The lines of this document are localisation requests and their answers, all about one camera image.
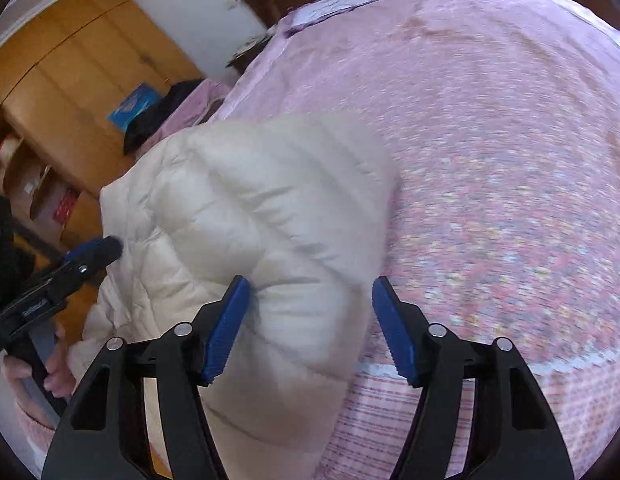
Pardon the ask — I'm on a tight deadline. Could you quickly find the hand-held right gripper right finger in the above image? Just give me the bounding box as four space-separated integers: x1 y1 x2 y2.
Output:
372 276 575 480

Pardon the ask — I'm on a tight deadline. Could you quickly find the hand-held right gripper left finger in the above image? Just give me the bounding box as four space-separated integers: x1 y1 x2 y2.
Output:
41 275 251 480

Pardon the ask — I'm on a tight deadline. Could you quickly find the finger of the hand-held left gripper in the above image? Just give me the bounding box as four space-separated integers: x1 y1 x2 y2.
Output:
0 237 125 333

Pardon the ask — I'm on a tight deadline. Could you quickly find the beige down jacket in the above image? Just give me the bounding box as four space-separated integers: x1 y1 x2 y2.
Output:
67 112 399 480

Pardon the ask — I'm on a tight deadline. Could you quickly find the person's left hand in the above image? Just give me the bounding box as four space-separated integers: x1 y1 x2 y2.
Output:
44 324 77 397

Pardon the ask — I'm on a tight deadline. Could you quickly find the small red box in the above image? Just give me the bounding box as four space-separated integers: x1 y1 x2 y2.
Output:
52 190 79 224

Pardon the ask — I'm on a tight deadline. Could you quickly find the cardboard box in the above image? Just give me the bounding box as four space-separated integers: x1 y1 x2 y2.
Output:
2 155 81 233

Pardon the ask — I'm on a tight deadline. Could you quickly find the blue box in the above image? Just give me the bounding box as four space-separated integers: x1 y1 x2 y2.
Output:
108 84 159 134

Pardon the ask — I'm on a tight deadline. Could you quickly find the dark cloth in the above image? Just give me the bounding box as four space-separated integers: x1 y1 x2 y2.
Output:
122 79 203 154

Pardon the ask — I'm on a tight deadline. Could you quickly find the pink patterned cloth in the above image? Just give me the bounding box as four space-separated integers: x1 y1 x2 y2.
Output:
140 80 231 157

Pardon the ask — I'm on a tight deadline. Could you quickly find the light wooden wardrobe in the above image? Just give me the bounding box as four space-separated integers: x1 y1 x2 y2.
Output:
0 0 207 321

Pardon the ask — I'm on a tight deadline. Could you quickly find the pink floral bedspread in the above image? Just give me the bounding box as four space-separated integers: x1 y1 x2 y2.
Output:
210 0 620 480

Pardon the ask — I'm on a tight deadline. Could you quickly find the dark wooden nightstand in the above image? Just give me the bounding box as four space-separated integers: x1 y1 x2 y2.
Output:
226 32 271 77

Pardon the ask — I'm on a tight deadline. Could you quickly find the white pillow with purple frill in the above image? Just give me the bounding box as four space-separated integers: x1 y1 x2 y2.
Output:
289 0 407 32

